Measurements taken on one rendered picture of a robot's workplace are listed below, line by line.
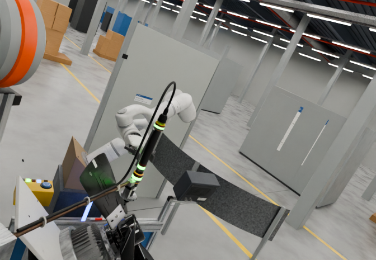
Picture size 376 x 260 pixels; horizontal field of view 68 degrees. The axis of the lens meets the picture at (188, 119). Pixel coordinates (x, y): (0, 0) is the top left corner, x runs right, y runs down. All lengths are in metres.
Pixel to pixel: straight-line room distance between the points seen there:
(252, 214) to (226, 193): 0.34
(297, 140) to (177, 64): 4.60
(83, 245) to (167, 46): 2.27
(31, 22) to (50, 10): 8.64
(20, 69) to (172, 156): 2.82
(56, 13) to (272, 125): 6.65
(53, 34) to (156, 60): 6.48
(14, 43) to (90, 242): 0.90
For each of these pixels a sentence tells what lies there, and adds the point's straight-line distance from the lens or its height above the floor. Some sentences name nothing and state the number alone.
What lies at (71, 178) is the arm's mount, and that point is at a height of 1.01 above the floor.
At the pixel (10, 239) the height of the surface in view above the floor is 1.43.
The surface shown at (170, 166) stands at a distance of 3.23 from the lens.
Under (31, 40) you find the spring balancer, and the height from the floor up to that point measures 1.90.
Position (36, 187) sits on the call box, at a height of 1.07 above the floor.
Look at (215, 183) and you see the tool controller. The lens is 1.99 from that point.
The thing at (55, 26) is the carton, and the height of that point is 0.97.
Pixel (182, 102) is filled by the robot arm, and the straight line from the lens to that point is 1.50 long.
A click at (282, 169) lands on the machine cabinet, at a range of 7.27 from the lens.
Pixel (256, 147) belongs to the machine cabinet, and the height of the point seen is 0.40.
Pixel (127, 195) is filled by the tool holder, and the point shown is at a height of 1.33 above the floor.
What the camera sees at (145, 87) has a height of 1.41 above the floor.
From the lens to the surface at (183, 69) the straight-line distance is 3.20.
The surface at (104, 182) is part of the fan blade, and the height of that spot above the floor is 1.37.
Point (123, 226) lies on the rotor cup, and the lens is 1.25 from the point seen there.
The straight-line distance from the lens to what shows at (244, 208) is 3.04.
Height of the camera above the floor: 1.99
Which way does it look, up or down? 13 degrees down
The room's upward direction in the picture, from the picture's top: 25 degrees clockwise
